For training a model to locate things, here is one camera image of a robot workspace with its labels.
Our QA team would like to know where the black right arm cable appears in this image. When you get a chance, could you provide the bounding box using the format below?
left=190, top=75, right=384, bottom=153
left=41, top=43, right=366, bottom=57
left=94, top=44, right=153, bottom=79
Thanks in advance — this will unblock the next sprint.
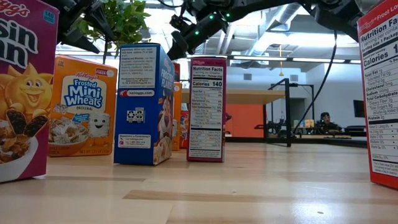
left=292, top=30, right=338, bottom=134

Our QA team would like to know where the orange Frosted Mini-Wheats cereal box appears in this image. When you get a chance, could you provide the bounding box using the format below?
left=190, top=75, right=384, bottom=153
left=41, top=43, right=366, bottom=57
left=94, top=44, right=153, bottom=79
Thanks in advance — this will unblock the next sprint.
left=172, top=81, right=183, bottom=151
left=48, top=55, right=118, bottom=157

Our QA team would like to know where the black background monitor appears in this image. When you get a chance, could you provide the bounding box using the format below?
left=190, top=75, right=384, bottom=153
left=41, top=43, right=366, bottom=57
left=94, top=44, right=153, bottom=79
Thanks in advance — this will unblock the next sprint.
left=353, top=99, right=365, bottom=118

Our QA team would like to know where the person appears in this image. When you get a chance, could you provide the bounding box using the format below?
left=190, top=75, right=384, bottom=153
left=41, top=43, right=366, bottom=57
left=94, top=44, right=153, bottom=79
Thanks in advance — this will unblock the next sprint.
left=317, top=111, right=341, bottom=134

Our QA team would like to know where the green plant in white pot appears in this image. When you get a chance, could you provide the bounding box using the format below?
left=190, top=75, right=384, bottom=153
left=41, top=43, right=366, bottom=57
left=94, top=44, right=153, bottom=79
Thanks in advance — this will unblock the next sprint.
left=70, top=0, right=152, bottom=65

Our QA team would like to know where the blue Frosted Flakes cereal box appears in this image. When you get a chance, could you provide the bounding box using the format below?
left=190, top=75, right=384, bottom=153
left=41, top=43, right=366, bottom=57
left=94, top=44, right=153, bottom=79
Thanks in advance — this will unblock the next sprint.
left=113, top=42, right=175, bottom=166

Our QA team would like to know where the wooden shelf with black legs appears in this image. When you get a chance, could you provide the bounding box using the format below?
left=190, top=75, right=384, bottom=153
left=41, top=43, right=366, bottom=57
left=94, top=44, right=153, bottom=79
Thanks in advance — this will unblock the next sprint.
left=179, top=78, right=315, bottom=147

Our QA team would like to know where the background work table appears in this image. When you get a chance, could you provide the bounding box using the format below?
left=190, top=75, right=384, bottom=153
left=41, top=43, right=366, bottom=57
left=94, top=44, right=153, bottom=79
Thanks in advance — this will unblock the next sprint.
left=292, top=126, right=368, bottom=147

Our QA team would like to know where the pink Raisin Bran cereal box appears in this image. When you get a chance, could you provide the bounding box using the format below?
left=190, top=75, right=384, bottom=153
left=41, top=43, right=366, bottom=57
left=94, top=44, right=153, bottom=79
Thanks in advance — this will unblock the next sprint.
left=186, top=56, right=228, bottom=163
left=0, top=0, right=60, bottom=184

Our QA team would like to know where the silver ceiling duct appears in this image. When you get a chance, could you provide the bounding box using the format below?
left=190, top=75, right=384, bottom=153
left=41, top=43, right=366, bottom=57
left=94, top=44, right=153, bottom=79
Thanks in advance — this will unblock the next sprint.
left=248, top=2, right=301, bottom=57

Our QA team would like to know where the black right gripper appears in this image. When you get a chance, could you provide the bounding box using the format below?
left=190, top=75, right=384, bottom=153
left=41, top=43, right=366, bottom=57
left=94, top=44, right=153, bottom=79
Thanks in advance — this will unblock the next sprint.
left=167, top=14, right=205, bottom=62

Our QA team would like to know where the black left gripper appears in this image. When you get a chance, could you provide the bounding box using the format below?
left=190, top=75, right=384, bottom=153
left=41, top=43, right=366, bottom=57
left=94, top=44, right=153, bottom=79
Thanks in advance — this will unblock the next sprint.
left=42, top=0, right=116, bottom=54

